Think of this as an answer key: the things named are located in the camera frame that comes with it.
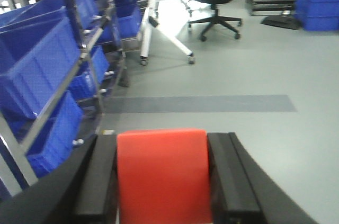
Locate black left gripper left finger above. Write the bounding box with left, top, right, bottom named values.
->
left=1, top=135, right=117, bottom=223

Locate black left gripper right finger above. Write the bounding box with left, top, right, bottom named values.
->
left=207, top=132, right=315, bottom=223

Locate red cube block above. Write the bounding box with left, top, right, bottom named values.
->
left=117, top=128, right=213, bottom=223

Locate blue storage bin lower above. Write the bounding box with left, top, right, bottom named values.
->
left=5, top=90, right=84, bottom=178

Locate blue storage bin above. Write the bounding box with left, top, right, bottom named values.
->
left=5, top=90, right=84, bottom=178
left=1, top=7, right=81, bottom=119

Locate blue storage bin upper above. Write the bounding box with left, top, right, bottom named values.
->
left=1, top=7, right=81, bottom=119

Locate metal bin shelving rack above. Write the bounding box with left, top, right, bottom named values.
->
left=1, top=0, right=115, bottom=200

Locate white desk with casters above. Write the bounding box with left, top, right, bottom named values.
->
left=138, top=0, right=195, bottom=66

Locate blue crate stack right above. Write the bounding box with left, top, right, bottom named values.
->
left=295, top=0, right=338, bottom=31

